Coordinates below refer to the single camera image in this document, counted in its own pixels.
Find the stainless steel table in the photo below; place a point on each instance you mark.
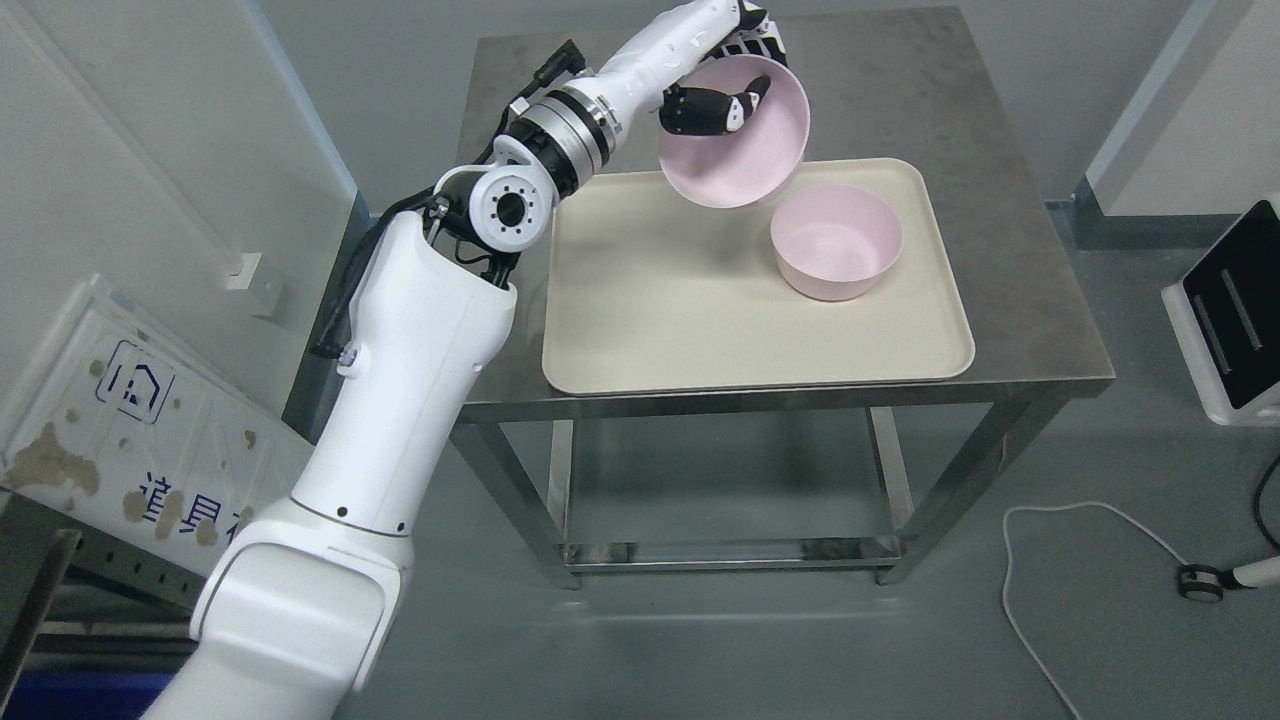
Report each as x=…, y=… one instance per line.
x=904, y=83

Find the metal shelf rack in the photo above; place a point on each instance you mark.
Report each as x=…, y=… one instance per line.
x=71, y=591

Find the white stained sign board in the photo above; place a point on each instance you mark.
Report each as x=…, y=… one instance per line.
x=119, y=425

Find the black white robotic hand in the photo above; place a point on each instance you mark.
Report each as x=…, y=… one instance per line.
x=649, y=72

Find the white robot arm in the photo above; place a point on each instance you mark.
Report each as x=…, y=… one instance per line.
x=295, y=613

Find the blue bin at corner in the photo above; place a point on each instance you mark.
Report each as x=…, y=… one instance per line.
x=84, y=695

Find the pink bowl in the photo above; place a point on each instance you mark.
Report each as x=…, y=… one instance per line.
x=833, y=242
x=749, y=165

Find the beige plastic tray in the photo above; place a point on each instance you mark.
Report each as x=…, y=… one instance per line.
x=649, y=293

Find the caster wheel stand leg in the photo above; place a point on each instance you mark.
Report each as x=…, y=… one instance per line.
x=1205, y=583

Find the white black device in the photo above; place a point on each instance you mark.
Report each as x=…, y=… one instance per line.
x=1225, y=315

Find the white wall socket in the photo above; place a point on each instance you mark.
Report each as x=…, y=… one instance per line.
x=257, y=289

